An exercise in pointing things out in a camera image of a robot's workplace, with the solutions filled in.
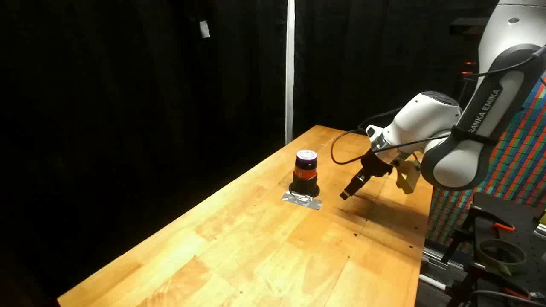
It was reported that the jar with purple lid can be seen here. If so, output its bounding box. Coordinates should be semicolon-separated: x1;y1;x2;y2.
293;150;319;191

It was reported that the silver tape patch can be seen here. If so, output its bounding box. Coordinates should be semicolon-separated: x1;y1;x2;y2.
281;191;322;210

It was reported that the white vertical pole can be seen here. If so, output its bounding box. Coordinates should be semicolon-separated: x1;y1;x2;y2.
285;0;296;145

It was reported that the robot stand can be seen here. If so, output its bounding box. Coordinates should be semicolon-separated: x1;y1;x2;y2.
440;191;546;307

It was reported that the dark tape roll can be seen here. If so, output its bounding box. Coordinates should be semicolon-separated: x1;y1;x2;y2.
475;238;528;276

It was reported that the colourful patterned board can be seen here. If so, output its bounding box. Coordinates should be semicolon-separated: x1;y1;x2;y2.
426;72;546;253

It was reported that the black curtain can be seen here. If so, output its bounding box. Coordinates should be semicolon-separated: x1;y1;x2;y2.
0;0;500;299

